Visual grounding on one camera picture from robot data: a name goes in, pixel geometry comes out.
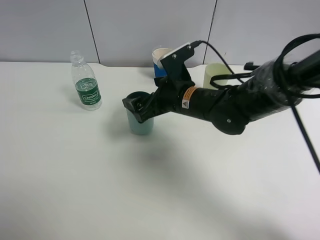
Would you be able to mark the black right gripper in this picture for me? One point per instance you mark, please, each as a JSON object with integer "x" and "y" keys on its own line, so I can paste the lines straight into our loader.
{"x": 169, "y": 94}

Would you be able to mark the teal plastic cup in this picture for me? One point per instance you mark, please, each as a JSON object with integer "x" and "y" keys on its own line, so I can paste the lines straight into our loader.
{"x": 137, "y": 128}

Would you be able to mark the clear green-label water bottle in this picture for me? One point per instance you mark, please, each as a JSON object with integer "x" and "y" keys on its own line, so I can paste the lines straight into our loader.
{"x": 85, "y": 82}

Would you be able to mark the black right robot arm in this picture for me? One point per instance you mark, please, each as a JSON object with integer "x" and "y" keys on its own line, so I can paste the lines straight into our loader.
{"x": 231, "y": 108}

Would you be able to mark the white cup with blue sleeve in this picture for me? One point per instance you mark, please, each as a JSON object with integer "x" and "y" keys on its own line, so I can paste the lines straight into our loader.
{"x": 157, "y": 54}

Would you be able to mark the pale green tall cup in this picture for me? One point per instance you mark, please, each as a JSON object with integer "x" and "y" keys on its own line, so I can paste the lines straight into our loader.
{"x": 211, "y": 70}

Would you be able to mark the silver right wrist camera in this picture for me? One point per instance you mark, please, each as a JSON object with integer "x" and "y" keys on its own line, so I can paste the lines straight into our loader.
{"x": 185, "y": 48}

